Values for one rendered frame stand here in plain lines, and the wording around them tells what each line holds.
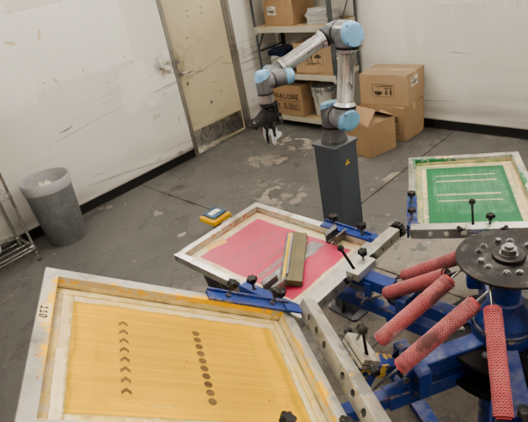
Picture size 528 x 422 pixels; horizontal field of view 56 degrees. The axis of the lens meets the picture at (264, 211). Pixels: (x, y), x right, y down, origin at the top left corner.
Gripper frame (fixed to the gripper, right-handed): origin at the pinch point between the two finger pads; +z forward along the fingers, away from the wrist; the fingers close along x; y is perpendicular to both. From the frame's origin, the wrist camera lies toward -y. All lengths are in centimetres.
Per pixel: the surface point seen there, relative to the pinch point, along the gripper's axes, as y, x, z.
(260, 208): -7.0, 10.2, 37.4
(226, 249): -40, -2, 41
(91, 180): 6, 327, 106
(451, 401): 18, -89, 136
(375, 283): -27, -83, 33
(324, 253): -15, -45, 41
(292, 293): -44, -54, 41
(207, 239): -43, 10, 38
